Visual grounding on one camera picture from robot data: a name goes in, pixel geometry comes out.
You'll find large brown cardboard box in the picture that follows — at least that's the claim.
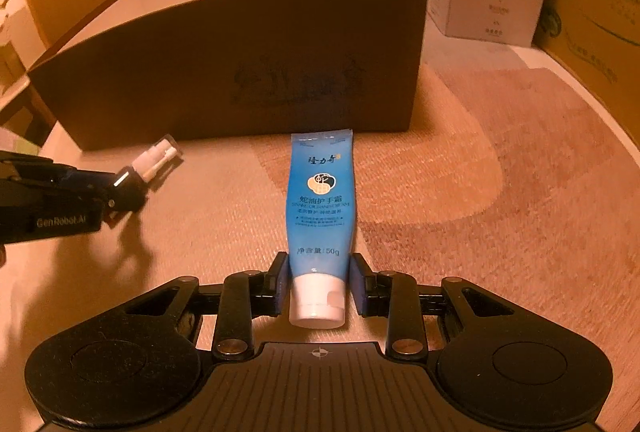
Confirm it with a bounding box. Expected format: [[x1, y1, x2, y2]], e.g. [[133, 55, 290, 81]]
[[535, 0, 640, 143]]

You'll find blue hand cream tube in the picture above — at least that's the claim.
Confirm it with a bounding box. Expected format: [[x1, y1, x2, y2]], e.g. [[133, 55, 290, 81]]
[[285, 129, 356, 329]]

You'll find brown spray bottle white nozzle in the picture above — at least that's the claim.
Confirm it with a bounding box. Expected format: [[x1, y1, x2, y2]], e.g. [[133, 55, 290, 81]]
[[131, 135, 182, 184]]

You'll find brown storage box white inside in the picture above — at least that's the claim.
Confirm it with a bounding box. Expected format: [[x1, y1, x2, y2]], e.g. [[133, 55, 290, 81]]
[[28, 0, 427, 150]]

